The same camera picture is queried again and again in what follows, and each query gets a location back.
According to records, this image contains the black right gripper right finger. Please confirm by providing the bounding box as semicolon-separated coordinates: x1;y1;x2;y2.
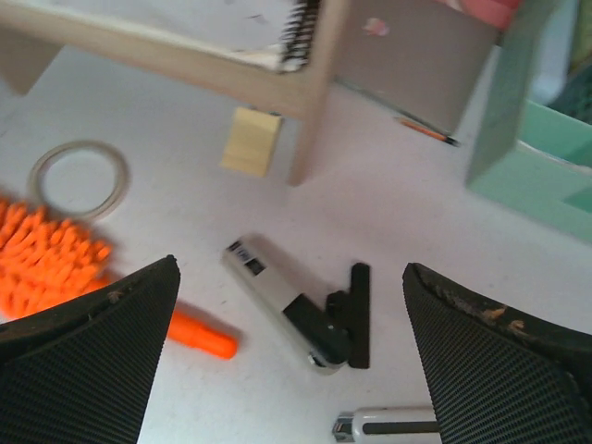
402;263;591;443

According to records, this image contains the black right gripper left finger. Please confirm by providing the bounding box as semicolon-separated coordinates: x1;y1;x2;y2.
1;255;180;443

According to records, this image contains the orange chenille duster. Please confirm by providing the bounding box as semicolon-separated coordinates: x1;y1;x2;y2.
1;197;239;360

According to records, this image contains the wooden bookshelf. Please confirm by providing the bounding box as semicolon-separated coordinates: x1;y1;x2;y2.
1;1;352;186

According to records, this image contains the black marker pen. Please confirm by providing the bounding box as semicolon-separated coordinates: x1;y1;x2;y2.
332;407;441;444

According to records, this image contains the grey stapler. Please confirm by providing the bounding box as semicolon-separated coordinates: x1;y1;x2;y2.
221;236;352;375

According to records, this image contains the clear tape roll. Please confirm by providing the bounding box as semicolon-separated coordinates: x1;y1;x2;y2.
27;140;131;222

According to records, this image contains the green desk organizer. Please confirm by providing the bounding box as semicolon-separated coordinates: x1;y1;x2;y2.
464;0;592;244

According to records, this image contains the brown pencil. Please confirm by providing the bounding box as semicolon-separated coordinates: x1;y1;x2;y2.
394;117;460;147

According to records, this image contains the spiral notepad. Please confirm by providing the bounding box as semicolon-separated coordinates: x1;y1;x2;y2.
221;0;323;76

